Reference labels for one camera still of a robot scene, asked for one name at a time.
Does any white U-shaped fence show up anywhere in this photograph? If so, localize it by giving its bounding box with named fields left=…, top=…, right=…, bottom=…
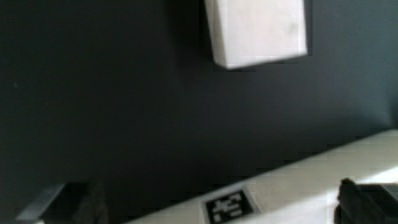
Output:
left=204, top=0, right=307, bottom=70

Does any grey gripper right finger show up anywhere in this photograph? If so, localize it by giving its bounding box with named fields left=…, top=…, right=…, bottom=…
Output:
left=334, top=179, right=398, bottom=224

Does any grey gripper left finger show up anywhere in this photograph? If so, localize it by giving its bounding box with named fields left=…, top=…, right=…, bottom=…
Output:
left=16, top=182, right=110, bottom=224

